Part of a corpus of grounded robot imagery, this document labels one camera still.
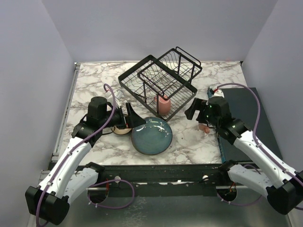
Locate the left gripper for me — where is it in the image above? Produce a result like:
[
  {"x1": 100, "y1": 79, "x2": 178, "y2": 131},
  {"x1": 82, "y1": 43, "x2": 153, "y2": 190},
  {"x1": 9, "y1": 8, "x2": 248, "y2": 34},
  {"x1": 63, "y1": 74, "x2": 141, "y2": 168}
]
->
[{"x1": 100, "y1": 102, "x2": 146, "y2": 129}]

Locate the pink printed coffee mug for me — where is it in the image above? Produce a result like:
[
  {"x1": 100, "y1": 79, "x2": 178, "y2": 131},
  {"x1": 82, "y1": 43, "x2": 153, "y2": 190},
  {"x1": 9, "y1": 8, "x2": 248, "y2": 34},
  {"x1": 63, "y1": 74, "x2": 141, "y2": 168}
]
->
[{"x1": 198, "y1": 123, "x2": 210, "y2": 134}]

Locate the plain pink mug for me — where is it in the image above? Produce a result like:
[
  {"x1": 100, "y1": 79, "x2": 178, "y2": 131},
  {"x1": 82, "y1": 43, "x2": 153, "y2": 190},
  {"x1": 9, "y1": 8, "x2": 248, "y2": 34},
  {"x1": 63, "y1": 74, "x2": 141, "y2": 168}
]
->
[{"x1": 158, "y1": 96, "x2": 171, "y2": 116}]

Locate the black wire dish rack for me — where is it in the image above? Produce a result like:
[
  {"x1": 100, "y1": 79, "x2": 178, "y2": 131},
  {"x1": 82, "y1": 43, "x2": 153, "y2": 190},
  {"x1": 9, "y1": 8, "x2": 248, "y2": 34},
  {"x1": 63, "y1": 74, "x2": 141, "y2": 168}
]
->
[{"x1": 118, "y1": 47, "x2": 202, "y2": 121}]

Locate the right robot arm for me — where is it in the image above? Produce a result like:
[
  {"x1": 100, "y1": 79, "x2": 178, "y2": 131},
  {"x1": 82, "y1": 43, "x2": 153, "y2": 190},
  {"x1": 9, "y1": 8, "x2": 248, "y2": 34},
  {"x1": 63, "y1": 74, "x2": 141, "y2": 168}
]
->
[{"x1": 185, "y1": 96, "x2": 303, "y2": 215}]

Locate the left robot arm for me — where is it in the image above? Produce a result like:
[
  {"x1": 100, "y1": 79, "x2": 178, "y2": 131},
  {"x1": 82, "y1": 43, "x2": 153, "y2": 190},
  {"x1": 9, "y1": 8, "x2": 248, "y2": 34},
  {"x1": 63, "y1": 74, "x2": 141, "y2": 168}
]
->
[{"x1": 25, "y1": 96, "x2": 146, "y2": 227}]

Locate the dark bowl cream inside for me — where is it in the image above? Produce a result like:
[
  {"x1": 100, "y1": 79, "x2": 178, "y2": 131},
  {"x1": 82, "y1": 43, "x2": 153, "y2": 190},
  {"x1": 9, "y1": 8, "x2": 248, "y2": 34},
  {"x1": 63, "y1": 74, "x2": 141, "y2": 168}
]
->
[{"x1": 111, "y1": 126, "x2": 132, "y2": 135}]

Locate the blue ceramic plate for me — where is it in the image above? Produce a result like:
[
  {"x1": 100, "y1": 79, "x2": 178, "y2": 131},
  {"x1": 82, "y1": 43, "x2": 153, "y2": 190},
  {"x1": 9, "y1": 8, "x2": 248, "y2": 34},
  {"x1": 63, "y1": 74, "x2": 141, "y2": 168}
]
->
[{"x1": 131, "y1": 117, "x2": 173, "y2": 156}]

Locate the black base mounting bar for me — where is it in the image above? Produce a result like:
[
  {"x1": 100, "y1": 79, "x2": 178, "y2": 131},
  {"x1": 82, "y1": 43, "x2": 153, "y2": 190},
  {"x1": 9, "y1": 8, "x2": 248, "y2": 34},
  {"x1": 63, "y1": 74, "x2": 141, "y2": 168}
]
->
[{"x1": 68, "y1": 163, "x2": 267, "y2": 197}]

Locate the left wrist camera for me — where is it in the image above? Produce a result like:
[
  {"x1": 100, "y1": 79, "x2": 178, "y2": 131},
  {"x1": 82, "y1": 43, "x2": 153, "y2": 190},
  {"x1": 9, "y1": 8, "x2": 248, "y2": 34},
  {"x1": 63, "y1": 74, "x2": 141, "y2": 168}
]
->
[{"x1": 109, "y1": 89, "x2": 123, "y2": 102}]

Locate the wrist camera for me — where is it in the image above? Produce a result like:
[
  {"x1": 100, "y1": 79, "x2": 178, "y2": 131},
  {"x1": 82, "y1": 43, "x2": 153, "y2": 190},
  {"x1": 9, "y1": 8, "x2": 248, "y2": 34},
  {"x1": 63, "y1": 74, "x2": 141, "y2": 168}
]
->
[
  {"x1": 109, "y1": 89, "x2": 123, "y2": 102},
  {"x1": 211, "y1": 88, "x2": 224, "y2": 98}
]

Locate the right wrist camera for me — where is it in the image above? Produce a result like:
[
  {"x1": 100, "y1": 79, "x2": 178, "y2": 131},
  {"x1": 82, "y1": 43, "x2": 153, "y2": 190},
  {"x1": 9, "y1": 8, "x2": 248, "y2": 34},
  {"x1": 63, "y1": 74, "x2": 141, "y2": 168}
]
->
[{"x1": 211, "y1": 88, "x2": 224, "y2": 98}]

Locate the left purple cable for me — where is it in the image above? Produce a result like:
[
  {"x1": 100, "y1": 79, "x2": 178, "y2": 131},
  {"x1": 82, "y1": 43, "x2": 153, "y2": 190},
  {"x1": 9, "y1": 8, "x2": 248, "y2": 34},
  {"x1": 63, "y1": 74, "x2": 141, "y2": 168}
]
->
[{"x1": 35, "y1": 83, "x2": 119, "y2": 227}]

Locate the left aluminium rail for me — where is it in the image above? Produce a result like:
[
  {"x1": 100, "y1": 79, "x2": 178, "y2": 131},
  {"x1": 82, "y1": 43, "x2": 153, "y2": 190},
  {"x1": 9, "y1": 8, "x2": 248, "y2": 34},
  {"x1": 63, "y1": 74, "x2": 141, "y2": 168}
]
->
[{"x1": 52, "y1": 62, "x2": 81, "y2": 155}]

